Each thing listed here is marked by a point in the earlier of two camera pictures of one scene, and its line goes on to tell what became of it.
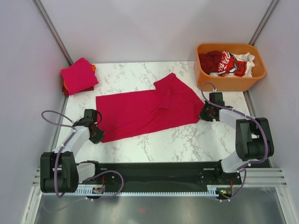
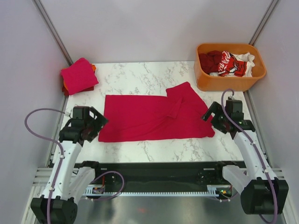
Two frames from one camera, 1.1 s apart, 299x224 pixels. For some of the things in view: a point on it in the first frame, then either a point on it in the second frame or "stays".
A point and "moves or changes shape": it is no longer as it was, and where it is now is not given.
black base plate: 161,175 stays
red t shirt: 173,104 moves or changes shape
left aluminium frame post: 52,31 stays
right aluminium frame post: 263,22 stays
